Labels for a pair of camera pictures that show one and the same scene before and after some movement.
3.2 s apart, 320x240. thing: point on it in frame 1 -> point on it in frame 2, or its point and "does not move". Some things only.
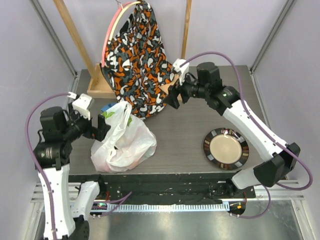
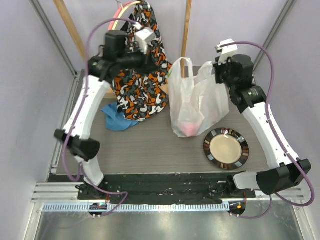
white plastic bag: x=127 y=143 -> x=197 y=102
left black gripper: x=99 y=132 -> x=148 y=65
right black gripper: x=175 y=93 -> x=218 y=74
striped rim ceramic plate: x=225 y=148 does not move
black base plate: x=161 y=188 does not move
